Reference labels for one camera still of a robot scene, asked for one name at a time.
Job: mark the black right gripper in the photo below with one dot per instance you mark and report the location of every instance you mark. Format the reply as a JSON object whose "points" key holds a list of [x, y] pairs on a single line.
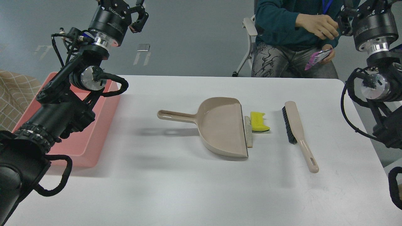
{"points": [[375, 24]]}

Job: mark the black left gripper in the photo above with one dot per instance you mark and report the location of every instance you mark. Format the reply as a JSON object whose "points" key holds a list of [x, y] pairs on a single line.
{"points": [[113, 17]]}

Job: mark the purple snack packet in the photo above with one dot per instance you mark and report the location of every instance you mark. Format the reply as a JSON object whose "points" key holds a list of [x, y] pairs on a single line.
{"points": [[317, 57]]}

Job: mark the beige hand brush black bristles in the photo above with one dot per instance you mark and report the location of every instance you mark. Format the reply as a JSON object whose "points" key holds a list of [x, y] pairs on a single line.
{"points": [[295, 133]]}

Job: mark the beige plastic dustpan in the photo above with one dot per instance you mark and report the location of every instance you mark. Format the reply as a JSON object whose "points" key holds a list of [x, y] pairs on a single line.
{"points": [[219, 121]]}

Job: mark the yellow sponge piece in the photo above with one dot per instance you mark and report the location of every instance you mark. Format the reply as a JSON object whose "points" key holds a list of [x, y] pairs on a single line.
{"points": [[257, 122]]}

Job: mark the white bread slice piece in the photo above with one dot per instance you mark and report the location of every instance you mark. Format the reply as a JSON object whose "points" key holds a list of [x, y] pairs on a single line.
{"points": [[248, 132]]}

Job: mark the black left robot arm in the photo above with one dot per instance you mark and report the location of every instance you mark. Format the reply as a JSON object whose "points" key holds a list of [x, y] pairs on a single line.
{"points": [[67, 103]]}

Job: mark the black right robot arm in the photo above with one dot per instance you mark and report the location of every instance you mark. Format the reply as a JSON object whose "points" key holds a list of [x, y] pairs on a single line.
{"points": [[375, 85]]}

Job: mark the person's right hand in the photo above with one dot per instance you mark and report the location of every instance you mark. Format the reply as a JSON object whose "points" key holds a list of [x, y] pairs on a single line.
{"points": [[322, 26]]}

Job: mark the person's left hand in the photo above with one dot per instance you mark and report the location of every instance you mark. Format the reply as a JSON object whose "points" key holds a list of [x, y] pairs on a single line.
{"points": [[330, 57]]}

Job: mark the person in teal sweater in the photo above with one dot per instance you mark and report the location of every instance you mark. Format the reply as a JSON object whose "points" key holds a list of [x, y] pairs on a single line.
{"points": [[283, 49]]}

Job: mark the white office chair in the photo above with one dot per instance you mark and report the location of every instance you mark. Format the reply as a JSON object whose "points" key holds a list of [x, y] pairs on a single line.
{"points": [[248, 24]]}

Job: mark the beige checkered cloth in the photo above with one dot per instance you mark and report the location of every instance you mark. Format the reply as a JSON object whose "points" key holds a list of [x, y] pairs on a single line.
{"points": [[16, 93]]}

